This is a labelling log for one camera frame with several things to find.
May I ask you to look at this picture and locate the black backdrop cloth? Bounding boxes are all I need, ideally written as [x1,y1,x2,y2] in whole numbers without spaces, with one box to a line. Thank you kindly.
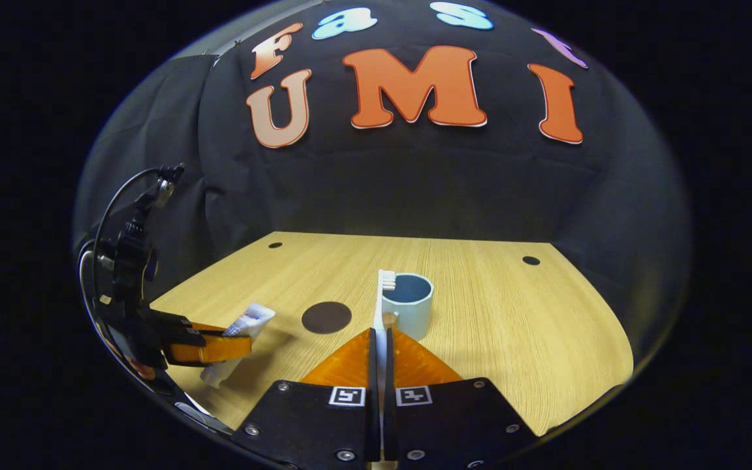
[72,0,691,366]

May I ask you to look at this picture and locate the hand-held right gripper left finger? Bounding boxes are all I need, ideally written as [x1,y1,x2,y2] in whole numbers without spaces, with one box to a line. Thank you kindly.
[232,328,380,470]

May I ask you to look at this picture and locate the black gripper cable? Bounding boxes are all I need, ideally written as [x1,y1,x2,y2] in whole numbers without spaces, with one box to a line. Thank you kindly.
[91,166,163,302]

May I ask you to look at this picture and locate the white toothbrush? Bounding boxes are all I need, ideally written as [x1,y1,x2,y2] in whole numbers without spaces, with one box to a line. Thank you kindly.
[372,268,398,470]

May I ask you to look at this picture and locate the white toothpaste tube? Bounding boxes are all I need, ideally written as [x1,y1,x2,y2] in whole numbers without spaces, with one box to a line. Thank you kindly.
[199,302,277,390]

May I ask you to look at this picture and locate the dark round coaster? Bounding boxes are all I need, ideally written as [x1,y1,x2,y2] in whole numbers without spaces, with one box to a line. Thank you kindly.
[301,301,354,336]

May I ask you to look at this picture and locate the blue cup with wooden handle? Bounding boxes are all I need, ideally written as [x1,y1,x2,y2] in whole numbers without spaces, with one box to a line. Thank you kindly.
[381,273,435,343]

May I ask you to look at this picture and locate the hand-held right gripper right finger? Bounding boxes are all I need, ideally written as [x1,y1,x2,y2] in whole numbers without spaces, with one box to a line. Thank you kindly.
[385,328,541,470]

